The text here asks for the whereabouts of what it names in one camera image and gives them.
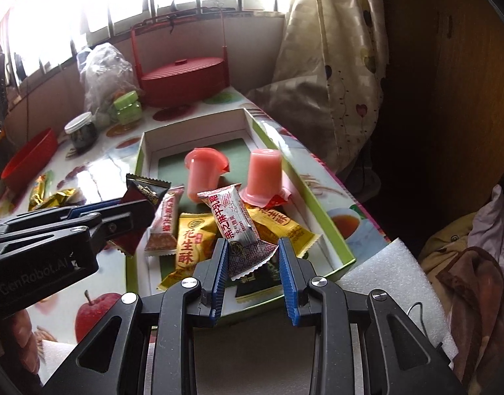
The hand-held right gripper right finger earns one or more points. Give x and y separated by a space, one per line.
289 284

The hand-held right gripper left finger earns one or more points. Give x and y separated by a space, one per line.
219 279

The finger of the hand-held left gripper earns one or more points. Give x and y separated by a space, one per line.
91 210
124 222

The red and black snack packet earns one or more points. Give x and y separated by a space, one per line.
143 191

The white and red snack packet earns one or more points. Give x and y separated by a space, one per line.
235 222
163 222

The green cardboard box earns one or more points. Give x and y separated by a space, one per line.
173 160

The pink jelly cup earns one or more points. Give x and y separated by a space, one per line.
202 173
262 173

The person's left hand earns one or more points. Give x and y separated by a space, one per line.
21 345

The gold snack packet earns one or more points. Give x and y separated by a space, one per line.
62 197

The orange and yellow snack packet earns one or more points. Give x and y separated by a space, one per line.
38 191

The clear jar with dark contents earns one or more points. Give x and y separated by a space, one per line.
81 133

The red oval tray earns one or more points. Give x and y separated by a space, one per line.
29 156

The white foam sheet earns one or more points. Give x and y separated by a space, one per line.
392 288

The green jar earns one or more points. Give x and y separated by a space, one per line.
126 109

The clear plastic bag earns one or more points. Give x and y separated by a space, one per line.
103 66

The beige cloth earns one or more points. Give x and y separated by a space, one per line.
445 242

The brown cloth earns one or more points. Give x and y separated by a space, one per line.
478 296

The pale pink cloth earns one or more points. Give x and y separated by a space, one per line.
499 218

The cream patterned curtain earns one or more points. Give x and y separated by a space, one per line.
330 49

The brown wooden cabinet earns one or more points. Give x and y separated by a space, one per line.
441 90

